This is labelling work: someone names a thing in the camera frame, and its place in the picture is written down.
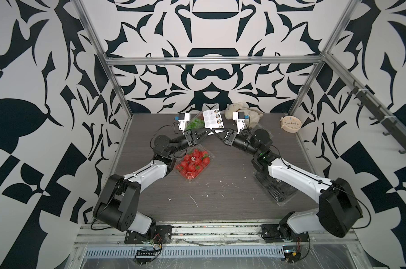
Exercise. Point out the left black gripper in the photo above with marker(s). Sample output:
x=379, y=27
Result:
x=190, y=137

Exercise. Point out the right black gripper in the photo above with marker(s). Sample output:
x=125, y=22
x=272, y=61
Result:
x=232, y=135

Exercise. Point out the white sticker sheet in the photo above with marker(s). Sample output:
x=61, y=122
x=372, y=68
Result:
x=213, y=118

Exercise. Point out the strawberry clamshell box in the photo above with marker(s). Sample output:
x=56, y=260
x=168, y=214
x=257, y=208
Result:
x=194, y=162

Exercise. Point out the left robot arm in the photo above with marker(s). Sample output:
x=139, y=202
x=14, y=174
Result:
x=118, y=202

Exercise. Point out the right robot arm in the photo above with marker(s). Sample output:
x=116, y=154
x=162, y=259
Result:
x=338, y=208

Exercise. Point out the green and red grape box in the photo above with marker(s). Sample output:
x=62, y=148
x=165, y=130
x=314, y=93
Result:
x=197, y=122

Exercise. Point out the cream plush toy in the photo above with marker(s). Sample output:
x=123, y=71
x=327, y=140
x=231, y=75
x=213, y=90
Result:
x=254, y=115

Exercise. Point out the right circuit board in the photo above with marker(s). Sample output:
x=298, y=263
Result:
x=291, y=254

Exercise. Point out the circuit board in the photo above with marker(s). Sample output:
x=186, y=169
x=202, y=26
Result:
x=143, y=256
x=291, y=254

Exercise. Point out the left circuit board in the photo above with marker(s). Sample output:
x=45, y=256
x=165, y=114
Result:
x=143, y=256

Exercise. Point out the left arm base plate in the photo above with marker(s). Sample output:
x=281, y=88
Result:
x=156, y=234

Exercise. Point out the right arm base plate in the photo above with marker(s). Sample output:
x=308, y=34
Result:
x=273, y=232

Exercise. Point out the aluminium frame rail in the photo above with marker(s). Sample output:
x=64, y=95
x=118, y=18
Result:
x=237, y=232

